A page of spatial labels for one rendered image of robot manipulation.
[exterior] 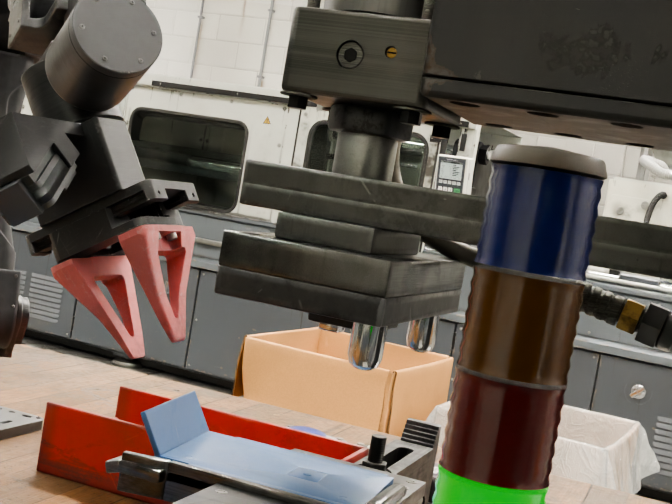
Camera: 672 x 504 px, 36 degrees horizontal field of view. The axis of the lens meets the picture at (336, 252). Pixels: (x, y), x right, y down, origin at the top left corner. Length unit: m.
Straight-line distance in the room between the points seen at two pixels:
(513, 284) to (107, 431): 0.59
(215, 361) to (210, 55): 3.16
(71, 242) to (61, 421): 0.25
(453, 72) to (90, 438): 0.48
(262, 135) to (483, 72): 5.20
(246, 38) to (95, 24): 7.50
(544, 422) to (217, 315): 5.47
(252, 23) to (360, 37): 7.55
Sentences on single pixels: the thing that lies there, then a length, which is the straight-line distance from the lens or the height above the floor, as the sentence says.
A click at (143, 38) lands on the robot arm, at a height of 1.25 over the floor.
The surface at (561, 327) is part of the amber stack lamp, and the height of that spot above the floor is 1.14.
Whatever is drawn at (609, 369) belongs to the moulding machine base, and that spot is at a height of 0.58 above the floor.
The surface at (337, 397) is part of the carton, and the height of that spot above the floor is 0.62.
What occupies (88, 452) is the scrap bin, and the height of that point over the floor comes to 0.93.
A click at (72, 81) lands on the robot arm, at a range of 0.67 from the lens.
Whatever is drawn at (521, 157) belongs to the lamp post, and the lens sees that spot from 0.34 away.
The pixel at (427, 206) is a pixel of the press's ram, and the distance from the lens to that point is 0.59.
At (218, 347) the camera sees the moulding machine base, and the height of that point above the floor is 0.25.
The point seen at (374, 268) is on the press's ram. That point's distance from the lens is 0.56.
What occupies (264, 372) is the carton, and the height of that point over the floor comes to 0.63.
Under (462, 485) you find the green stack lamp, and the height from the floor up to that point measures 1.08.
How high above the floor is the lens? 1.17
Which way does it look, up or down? 3 degrees down
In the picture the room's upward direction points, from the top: 10 degrees clockwise
